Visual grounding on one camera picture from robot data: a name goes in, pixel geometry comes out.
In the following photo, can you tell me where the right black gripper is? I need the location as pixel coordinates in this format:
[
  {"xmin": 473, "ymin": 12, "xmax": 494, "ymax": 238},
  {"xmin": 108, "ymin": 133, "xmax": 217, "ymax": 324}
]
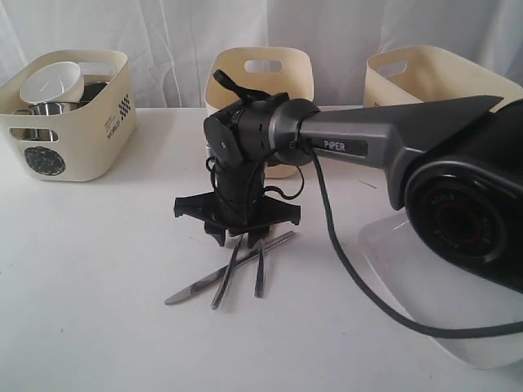
[{"xmin": 173, "ymin": 157, "xmax": 302, "ymax": 248}]

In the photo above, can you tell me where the steel spoon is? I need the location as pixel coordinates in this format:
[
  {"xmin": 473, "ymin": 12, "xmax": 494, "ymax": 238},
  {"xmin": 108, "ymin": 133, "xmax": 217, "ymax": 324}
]
[{"xmin": 210, "ymin": 234, "xmax": 244, "ymax": 310}]

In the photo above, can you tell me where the steel table knife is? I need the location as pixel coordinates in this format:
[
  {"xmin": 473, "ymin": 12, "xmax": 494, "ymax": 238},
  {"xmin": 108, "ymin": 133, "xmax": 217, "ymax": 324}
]
[{"xmin": 164, "ymin": 230, "xmax": 297, "ymax": 305}]

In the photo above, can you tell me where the steel fork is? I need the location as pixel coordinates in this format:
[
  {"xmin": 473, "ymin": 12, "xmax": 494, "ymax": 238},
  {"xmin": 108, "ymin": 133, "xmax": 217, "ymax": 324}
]
[{"xmin": 254, "ymin": 239, "xmax": 265, "ymax": 299}]

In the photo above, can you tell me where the cream bin with triangle mark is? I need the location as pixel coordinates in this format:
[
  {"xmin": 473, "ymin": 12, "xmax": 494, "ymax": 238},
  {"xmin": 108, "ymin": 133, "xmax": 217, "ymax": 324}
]
[{"xmin": 204, "ymin": 47, "xmax": 315, "ymax": 179}]

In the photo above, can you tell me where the stainless steel bowl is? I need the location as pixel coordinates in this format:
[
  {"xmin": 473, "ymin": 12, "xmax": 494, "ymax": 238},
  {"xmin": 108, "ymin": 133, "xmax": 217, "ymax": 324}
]
[{"xmin": 10, "ymin": 127, "xmax": 59, "ymax": 142}]

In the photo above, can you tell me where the steel mug with handle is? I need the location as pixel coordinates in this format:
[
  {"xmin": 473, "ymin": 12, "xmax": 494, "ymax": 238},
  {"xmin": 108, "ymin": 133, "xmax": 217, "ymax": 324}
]
[{"xmin": 12, "ymin": 102, "xmax": 83, "ymax": 116}]

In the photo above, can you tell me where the white ceramic bowl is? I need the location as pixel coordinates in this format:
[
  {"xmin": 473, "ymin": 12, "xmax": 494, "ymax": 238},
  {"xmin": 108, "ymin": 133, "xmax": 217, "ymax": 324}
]
[{"xmin": 19, "ymin": 61, "xmax": 84, "ymax": 104}]

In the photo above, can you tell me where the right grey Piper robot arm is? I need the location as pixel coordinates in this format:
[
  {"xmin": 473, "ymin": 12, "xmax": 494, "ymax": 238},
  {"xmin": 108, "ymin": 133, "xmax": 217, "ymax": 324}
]
[{"xmin": 174, "ymin": 91, "xmax": 522, "ymax": 292}]

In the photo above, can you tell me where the cream bin with circle mark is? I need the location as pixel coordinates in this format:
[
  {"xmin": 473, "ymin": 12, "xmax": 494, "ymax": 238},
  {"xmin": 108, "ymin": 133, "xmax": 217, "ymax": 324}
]
[{"xmin": 1, "ymin": 50, "xmax": 136, "ymax": 181}]

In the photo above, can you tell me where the white backdrop curtain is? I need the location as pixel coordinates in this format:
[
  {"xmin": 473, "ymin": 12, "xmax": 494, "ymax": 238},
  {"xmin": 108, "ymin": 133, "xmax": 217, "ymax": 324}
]
[{"xmin": 1, "ymin": 0, "xmax": 522, "ymax": 107}]

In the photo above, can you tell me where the white square plate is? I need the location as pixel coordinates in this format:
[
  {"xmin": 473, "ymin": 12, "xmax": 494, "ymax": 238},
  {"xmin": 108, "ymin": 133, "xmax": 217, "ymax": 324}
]
[{"xmin": 358, "ymin": 216, "xmax": 523, "ymax": 370}]

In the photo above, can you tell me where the cream bin with square mark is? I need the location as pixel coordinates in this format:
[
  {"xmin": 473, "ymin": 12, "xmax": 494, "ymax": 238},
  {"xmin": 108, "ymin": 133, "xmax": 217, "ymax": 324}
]
[{"xmin": 363, "ymin": 45, "xmax": 522, "ymax": 112}]

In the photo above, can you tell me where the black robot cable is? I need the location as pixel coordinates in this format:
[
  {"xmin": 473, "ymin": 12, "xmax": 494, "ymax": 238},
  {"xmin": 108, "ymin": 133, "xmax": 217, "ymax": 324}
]
[{"xmin": 203, "ymin": 69, "xmax": 523, "ymax": 340}]

